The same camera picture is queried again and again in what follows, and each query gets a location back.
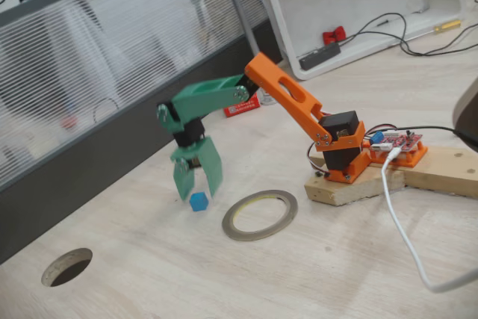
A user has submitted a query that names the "blue cube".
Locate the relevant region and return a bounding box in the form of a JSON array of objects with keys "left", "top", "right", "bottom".
[{"left": 189, "top": 191, "right": 208, "bottom": 212}]

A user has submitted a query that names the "red cardboard box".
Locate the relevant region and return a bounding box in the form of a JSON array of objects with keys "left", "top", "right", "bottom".
[{"left": 223, "top": 96, "right": 261, "bottom": 117}]

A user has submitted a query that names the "wooden base block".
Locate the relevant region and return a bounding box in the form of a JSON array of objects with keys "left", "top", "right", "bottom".
[{"left": 304, "top": 164, "right": 406, "bottom": 207}]

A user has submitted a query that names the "grey desk partition screen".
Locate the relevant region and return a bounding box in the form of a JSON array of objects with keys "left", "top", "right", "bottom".
[{"left": 0, "top": 0, "right": 285, "bottom": 264}]

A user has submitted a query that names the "black power hub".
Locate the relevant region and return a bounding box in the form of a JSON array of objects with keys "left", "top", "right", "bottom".
[{"left": 298, "top": 42, "right": 342, "bottom": 71}]

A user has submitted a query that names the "red clamp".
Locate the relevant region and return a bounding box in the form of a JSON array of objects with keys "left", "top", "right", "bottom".
[{"left": 322, "top": 25, "right": 346, "bottom": 46}]

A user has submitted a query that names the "red controller board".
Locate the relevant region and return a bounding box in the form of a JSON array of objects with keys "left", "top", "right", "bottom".
[{"left": 367, "top": 128, "right": 425, "bottom": 154}]

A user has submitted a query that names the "light wooden plank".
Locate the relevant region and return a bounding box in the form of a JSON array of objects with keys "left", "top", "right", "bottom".
[{"left": 367, "top": 146, "right": 478, "bottom": 200}]

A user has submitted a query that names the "grey rounded blurred object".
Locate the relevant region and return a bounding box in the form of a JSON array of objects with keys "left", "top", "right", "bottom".
[{"left": 451, "top": 78, "right": 478, "bottom": 137}]

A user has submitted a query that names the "grey ring of tape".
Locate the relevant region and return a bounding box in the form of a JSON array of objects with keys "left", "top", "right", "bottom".
[{"left": 221, "top": 189, "right": 299, "bottom": 241}]

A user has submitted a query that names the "white USB cable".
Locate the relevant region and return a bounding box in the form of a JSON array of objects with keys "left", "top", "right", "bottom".
[{"left": 380, "top": 146, "right": 478, "bottom": 294}]

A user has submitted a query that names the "thin black power cable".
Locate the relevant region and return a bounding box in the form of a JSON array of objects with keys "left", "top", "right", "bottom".
[{"left": 401, "top": 126, "right": 478, "bottom": 150}]

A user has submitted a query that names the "yellow handled screwdriver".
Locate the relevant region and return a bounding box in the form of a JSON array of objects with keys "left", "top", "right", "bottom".
[{"left": 405, "top": 19, "right": 463, "bottom": 42}]

